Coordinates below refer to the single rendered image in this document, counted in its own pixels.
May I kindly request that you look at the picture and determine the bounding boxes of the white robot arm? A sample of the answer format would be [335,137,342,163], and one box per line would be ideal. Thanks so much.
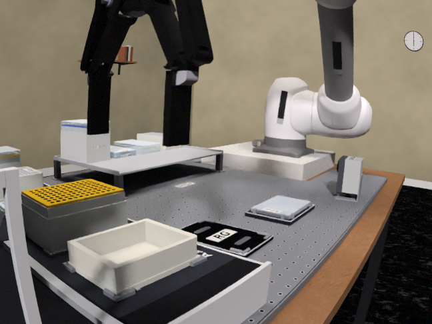
[252,0,372,158]

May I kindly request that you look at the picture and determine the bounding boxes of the black flat nest plate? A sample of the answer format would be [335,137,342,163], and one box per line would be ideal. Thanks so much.
[180,219,274,258]

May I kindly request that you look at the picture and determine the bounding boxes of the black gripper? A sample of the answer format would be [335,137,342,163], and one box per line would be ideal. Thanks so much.
[80,0,213,147]

